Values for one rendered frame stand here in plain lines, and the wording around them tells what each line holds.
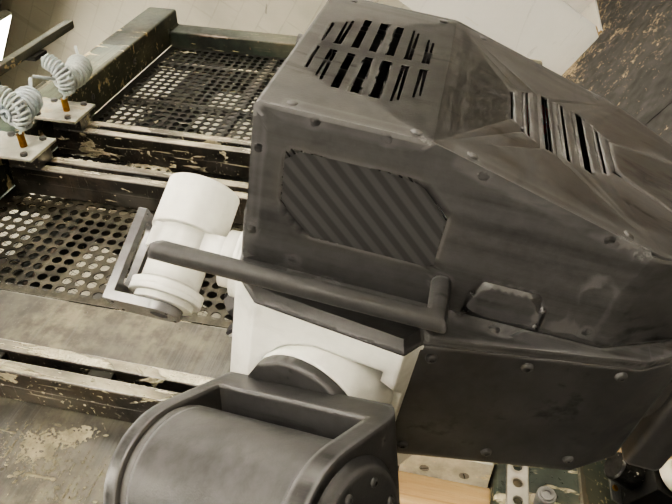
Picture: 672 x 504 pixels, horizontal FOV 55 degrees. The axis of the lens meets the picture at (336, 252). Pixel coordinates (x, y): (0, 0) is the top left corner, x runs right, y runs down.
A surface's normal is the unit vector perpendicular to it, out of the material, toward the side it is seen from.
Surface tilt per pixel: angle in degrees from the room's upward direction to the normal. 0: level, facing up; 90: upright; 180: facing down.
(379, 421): 53
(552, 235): 90
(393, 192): 90
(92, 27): 90
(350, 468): 88
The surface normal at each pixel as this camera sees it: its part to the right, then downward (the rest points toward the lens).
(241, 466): -0.38, -0.73
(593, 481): 0.51, -0.60
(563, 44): -0.23, 0.63
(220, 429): -0.18, -0.93
